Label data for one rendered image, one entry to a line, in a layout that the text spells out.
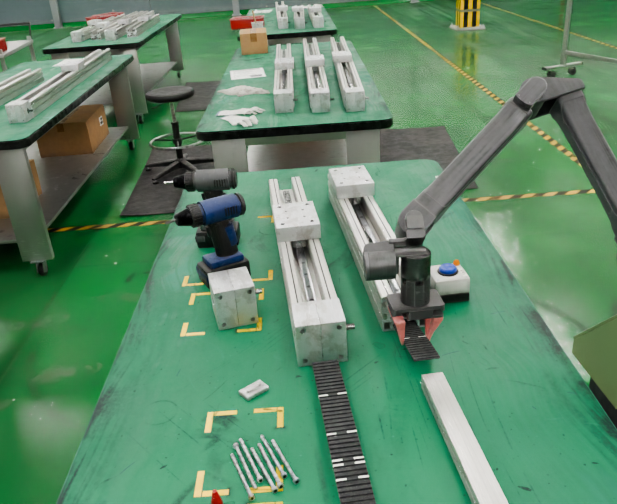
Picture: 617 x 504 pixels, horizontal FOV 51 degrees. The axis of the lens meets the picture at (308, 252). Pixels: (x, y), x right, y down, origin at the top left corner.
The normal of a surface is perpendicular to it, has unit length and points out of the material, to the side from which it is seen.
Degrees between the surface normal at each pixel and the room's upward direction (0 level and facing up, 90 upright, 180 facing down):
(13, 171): 90
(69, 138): 90
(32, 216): 90
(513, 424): 0
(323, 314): 0
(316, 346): 90
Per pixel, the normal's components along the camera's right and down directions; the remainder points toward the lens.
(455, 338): -0.07, -0.89
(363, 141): 0.02, 0.44
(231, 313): 0.27, 0.41
